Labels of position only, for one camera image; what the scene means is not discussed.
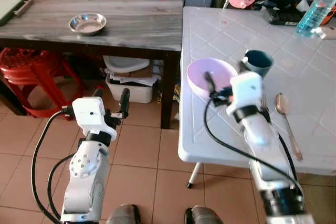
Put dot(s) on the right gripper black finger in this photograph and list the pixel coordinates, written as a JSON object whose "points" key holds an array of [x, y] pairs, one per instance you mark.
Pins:
{"points": [[244, 65], [210, 82]]}

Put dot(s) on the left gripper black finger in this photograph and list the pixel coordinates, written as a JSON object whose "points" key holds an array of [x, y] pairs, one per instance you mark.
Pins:
{"points": [[125, 102], [98, 93]]}

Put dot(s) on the purple plastic bowl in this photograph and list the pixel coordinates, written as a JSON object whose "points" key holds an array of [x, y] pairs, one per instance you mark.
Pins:
{"points": [[202, 80]]}

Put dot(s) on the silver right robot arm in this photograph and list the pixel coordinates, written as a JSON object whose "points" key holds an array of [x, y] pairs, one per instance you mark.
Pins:
{"points": [[261, 136]]}

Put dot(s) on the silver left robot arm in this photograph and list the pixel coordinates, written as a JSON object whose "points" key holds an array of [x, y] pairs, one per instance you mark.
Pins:
{"points": [[86, 167]]}

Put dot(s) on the white plastic storage box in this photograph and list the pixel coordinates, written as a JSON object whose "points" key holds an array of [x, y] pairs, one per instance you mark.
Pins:
{"points": [[131, 90]]}

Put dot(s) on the teal cup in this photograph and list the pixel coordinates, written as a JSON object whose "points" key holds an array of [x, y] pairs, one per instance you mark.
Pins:
{"points": [[260, 64]]}

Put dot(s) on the metal fork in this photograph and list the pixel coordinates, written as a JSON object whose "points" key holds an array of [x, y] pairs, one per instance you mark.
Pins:
{"points": [[265, 104]]}

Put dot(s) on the metal spoon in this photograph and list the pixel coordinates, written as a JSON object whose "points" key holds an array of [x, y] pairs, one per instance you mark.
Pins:
{"points": [[283, 104]]}

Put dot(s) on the black flat device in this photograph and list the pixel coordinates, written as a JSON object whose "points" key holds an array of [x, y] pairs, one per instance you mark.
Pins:
{"points": [[283, 17]]}

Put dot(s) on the stainless steel bowl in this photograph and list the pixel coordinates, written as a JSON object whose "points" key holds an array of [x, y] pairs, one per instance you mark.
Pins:
{"points": [[87, 24]]}

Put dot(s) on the white plastic table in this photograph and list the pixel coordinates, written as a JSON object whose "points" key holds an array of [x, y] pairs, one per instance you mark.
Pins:
{"points": [[310, 93]]}

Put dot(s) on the red plastic stool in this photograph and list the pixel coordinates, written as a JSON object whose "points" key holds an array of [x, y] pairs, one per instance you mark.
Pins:
{"points": [[31, 69]]}

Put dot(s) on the dark wooden marble-top table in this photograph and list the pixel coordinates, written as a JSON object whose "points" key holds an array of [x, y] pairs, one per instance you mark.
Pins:
{"points": [[131, 24]]}

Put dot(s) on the blue clear plastic bottle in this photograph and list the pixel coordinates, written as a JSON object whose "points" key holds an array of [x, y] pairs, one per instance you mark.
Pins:
{"points": [[314, 11]]}

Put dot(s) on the grey left robot foot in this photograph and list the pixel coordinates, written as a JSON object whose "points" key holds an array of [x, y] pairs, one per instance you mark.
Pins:
{"points": [[125, 215]]}

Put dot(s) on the grey robot foot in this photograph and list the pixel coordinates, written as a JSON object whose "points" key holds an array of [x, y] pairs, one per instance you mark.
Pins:
{"points": [[125, 215], [203, 216]]}

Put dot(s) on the grey right robot foot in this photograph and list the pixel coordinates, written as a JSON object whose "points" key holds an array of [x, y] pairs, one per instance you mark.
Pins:
{"points": [[203, 216]]}

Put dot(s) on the green tray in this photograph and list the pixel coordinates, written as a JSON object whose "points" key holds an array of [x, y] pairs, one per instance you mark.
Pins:
{"points": [[11, 4]]}

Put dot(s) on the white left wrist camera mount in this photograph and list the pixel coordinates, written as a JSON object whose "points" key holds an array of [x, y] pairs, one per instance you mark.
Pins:
{"points": [[88, 111]]}

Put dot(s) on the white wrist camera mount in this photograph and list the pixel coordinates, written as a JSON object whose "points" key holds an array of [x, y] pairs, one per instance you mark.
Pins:
{"points": [[244, 90], [88, 111]]}

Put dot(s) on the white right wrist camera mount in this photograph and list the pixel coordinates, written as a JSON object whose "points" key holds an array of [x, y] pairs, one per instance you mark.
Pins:
{"points": [[244, 90]]}

